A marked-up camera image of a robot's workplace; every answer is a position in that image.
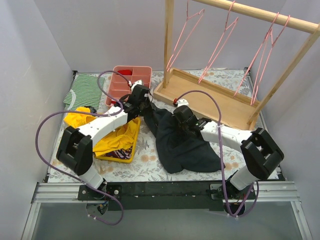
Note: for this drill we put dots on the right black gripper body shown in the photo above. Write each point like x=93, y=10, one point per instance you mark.
x=181, y=125

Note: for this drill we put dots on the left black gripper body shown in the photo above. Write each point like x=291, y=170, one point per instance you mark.
x=145, y=106

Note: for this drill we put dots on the dark navy shorts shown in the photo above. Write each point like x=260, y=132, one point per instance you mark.
x=176, y=150

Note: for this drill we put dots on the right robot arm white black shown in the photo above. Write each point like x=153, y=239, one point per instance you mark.
x=260, y=152

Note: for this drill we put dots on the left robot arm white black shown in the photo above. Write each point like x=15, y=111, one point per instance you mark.
x=75, y=150

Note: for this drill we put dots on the pink compartment organizer tray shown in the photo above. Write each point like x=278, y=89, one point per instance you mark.
x=118, y=87

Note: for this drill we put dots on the red sock upper compartment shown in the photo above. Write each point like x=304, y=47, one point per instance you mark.
x=125, y=72

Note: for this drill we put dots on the wooden clothes rack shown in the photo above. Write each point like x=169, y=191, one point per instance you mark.
x=234, y=90

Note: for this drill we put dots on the yellow garment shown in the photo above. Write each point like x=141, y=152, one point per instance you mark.
x=76, y=120

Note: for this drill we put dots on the green striped shirt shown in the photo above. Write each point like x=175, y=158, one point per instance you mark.
x=84, y=92

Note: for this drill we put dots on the patterned dark garment in tray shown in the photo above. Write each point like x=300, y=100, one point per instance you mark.
x=123, y=154

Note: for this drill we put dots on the yellow plastic tray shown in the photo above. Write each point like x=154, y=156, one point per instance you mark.
x=119, y=145

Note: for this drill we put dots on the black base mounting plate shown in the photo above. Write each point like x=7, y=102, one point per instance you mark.
x=157, y=195

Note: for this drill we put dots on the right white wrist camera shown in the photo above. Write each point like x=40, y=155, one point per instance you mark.
x=180, y=102

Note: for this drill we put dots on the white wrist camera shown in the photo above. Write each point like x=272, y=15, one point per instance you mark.
x=180, y=102
x=133, y=84

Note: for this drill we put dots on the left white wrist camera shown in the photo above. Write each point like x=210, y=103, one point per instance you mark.
x=133, y=84

